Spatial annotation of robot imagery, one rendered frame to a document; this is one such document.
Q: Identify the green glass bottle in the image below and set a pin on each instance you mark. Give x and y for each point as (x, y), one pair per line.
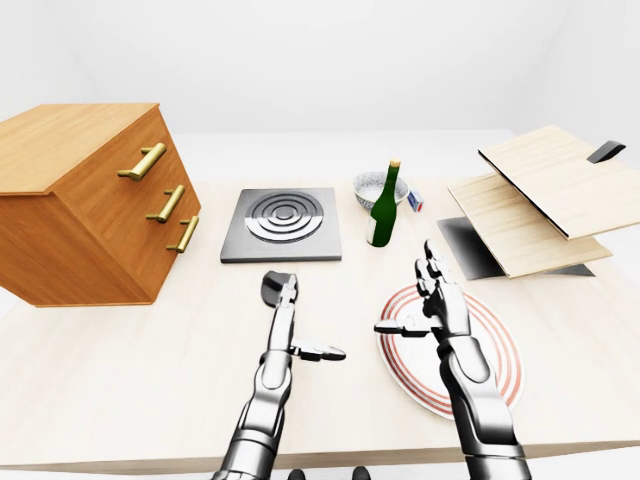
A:
(384, 212)

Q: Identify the round black stove knob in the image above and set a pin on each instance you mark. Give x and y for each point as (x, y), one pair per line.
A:
(270, 290)

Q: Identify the small blue white box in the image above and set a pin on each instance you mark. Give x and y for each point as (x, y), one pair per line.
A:
(414, 200)

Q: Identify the flat dark stove plate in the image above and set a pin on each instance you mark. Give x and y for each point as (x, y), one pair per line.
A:
(281, 235)

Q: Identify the wooden cabinet drawer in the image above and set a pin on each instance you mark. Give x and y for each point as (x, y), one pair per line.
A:
(147, 255)
(125, 222)
(112, 192)

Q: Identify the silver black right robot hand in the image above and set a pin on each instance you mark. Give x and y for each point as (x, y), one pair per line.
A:
(450, 310)

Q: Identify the small dark shape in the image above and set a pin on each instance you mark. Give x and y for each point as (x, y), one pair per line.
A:
(361, 473)
(297, 475)

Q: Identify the white plate with red rings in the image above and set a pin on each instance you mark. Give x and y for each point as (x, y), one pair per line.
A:
(500, 350)

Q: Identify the wooden cabinet with drawers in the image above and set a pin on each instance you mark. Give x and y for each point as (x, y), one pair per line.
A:
(60, 240)

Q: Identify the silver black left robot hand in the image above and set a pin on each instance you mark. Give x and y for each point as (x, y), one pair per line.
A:
(283, 330)

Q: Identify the dark grey flat base plate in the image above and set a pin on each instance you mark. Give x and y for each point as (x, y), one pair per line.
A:
(467, 245)

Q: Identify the pale wooden board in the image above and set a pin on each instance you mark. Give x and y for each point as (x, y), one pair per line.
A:
(510, 230)
(560, 185)

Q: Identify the patterned grey white bowl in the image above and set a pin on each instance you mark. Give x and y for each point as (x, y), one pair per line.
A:
(367, 187)

